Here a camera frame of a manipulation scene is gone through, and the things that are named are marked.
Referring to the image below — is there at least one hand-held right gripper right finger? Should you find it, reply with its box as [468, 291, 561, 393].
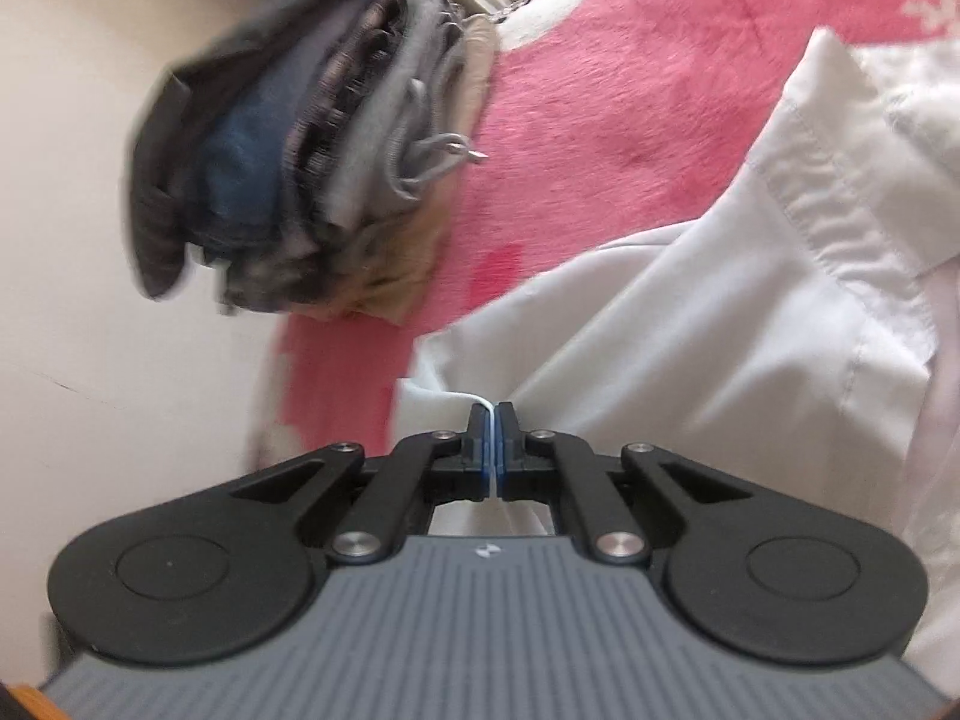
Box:
[495, 403, 755, 565]

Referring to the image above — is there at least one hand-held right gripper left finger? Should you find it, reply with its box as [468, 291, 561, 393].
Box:
[231, 403, 492, 563]

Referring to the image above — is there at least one white shirt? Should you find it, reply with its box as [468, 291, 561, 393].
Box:
[397, 26, 960, 698]

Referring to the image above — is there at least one stack of folded clothes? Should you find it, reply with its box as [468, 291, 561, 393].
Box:
[124, 0, 500, 327]

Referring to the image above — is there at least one red floral blanket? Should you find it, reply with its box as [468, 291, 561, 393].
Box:
[247, 0, 960, 481]

